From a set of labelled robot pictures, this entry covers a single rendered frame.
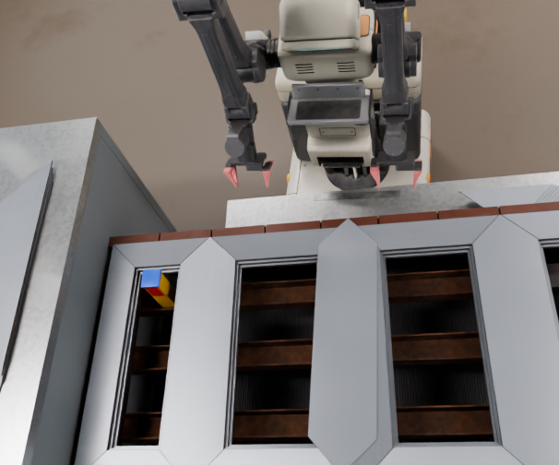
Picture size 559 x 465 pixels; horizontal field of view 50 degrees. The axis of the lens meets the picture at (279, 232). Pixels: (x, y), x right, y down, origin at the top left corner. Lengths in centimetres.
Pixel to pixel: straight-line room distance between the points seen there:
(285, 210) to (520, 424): 102
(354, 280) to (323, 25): 72
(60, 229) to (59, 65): 234
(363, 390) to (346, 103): 85
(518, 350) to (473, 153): 151
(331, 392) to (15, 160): 127
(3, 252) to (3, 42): 278
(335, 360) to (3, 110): 295
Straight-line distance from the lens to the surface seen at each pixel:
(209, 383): 177
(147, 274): 193
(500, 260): 183
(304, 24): 171
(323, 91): 191
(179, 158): 331
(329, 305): 177
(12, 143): 225
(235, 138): 167
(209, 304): 185
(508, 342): 174
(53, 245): 192
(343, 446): 166
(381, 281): 179
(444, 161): 303
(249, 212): 217
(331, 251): 184
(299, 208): 213
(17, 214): 202
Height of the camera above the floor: 248
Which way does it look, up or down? 59 degrees down
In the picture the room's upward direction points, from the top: 22 degrees counter-clockwise
